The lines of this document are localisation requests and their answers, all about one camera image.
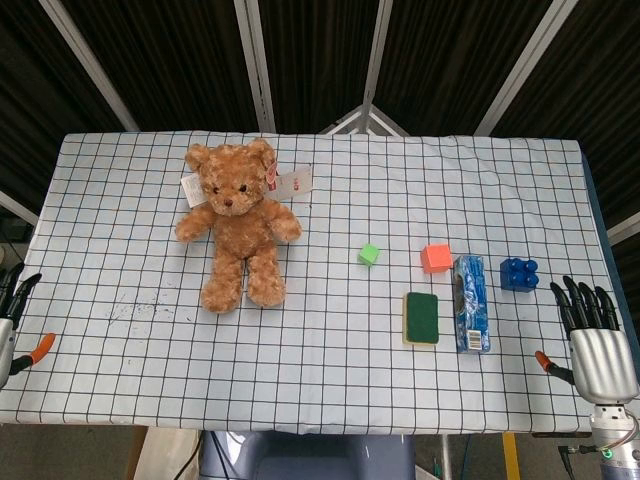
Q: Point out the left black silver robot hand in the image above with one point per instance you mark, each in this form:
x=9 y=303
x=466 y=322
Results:
x=6 y=345

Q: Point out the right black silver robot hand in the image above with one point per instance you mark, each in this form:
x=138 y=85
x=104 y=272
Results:
x=602 y=362

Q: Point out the brown teddy bear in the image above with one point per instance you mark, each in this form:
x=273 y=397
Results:
x=240 y=235

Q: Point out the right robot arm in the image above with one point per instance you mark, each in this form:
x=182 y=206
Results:
x=617 y=435

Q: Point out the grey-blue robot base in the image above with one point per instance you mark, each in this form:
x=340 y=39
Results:
x=310 y=457

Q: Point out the blue toy building block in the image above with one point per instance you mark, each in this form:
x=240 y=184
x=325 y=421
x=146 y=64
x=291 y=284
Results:
x=519 y=275

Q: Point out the blue wrapped package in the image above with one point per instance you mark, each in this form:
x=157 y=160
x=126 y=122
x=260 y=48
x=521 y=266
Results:
x=472 y=305

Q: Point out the green yellow sponge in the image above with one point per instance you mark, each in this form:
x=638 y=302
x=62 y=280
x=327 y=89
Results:
x=421 y=317

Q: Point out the orange cube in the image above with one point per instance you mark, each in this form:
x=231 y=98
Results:
x=437 y=259

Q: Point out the white sewn-in label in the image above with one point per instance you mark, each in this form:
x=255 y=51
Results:
x=194 y=190

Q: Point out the green cube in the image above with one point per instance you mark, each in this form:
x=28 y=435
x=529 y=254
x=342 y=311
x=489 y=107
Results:
x=369 y=255

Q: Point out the white grid-pattern tablecloth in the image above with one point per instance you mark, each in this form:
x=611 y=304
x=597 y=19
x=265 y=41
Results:
x=325 y=360

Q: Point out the round red hang tag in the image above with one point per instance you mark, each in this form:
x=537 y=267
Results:
x=272 y=175

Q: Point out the white cardboard box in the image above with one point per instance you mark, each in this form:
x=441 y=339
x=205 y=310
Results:
x=295 y=182

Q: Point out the white metal frame bar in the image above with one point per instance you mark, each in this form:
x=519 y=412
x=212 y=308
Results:
x=376 y=50
x=90 y=62
x=525 y=67
x=256 y=65

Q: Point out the white triangular frame bracket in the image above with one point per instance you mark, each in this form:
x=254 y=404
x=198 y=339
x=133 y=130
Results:
x=365 y=120

